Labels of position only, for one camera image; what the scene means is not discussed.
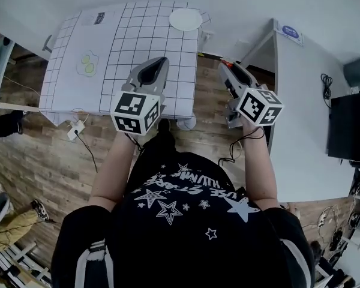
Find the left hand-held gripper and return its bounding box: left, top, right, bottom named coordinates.
left=110, top=56, right=170, bottom=136

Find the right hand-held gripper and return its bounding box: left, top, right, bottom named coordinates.
left=218, top=61, right=284, bottom=129

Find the white round plate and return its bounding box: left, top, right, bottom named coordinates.
left=169, top=8, right=203, bottom=32

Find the person's right forearm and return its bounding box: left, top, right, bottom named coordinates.
left=242, top=121, right=281, bottom=210

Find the person's left forearm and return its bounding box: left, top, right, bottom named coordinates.
left=88, top=130, right=137, bottom=211

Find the white checked tablecloth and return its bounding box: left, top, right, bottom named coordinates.
left=38, top=1, right=212, bottom=127

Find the person's black trouser leg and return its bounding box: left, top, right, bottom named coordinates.
left=157, top=118, right=176, bottom=149

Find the white desk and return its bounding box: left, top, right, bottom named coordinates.
left=238, top=18, right=360, bottom=204

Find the blue round label sheet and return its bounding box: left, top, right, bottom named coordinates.
left=274, top=22, right=305, bottom=47

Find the white power strip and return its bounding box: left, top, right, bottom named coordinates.
left=67, top=120, right=86, bottom=141

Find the dark grey bag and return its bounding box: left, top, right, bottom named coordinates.
left=343, top=58, right=360, bottom=88

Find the black monitor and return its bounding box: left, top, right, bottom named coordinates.
left=326, top=82, right=360, bottom=169

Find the white shelf unit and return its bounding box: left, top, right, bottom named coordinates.
left=0, top=36, right=16, bottom=111

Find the person's black star shirt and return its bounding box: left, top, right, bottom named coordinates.
left=50, top=142, right=316, bottom=288

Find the white metal rack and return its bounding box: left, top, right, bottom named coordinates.
left=0, top=241, right=52, bottom=288

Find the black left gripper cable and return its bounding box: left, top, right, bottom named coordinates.
left=124, top=132, right=145, bottom=154

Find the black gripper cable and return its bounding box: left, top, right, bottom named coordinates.
left=218, top=127, right=266, bottom=165
left=124, top=132, right=145, bottom=154

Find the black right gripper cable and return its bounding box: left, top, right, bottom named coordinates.
left=218, top=127, right=266, bottom=165

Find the black coiled cable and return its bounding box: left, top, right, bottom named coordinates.
left=320, top=73, right=334, bottom=109

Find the black power strip cable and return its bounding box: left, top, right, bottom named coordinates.
left=74, top=130, right=98, bottom=174

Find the grey metal bracket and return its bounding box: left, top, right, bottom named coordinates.
left=41, top=34, right=53, bottom=53

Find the tangle of cables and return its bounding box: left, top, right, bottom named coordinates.
left=316, top=205, right=344, bottom=246

